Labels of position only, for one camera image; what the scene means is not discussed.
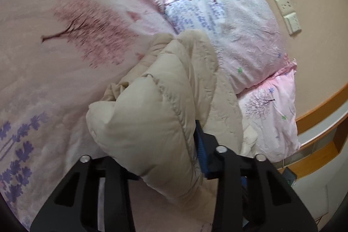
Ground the pink floral bed sheet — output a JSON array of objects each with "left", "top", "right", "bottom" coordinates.
[{"left": 0, "top": 0, "right": 218, "bottom": 232}]

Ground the wooden headboard cabinet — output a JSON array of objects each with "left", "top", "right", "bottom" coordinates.
[{"left": 281, "top": 82, "right": 348, "bottom": 182}]

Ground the white wall switch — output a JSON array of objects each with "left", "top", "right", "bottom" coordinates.
[{"left": 283, "top": 12, "right": 302, "bottom": 36}]

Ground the lavender print pillow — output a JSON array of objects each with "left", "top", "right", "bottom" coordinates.
[{"left": 162, "top": 0, "right": 290, "bottom": 94}]

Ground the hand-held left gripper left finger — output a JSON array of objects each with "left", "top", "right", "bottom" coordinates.
[{"left": 30, "top": 155, "right": 136, "bottom": 232}]

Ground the cream quilted down jacket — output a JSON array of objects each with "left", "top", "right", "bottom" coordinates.
[{"left": 86, "top": 29, "right": 259, "bottom": 209}]

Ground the white wall socket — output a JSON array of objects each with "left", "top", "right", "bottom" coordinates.
[{"left": 274, "top": 0, "right": 293, "bottom": 16}]

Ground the pink tree print pillow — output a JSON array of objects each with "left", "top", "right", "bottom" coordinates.
[{"left": 236, "top": 61, "right": 303, "bottom": 163}]

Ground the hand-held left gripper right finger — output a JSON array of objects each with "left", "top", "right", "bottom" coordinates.
[{"left": 194, "top": 120, "right": 318, "bottom": 232}]

